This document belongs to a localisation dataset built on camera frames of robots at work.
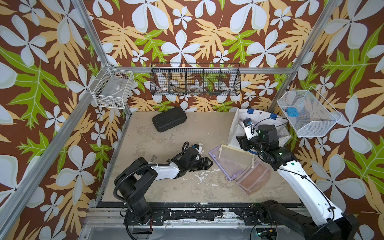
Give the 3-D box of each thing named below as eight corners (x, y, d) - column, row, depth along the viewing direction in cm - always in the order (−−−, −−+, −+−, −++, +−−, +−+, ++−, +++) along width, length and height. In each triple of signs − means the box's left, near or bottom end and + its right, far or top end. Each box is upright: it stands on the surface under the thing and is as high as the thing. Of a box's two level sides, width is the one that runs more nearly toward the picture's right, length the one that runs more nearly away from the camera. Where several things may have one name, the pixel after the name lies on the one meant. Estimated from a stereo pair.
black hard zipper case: (161, 135, 109) (160, 130, 104) (151, 123, 117) (149, 117, 112) (188, 120, 118) (188, 114, 113) (177, 109, 126) (177, 103, 121)
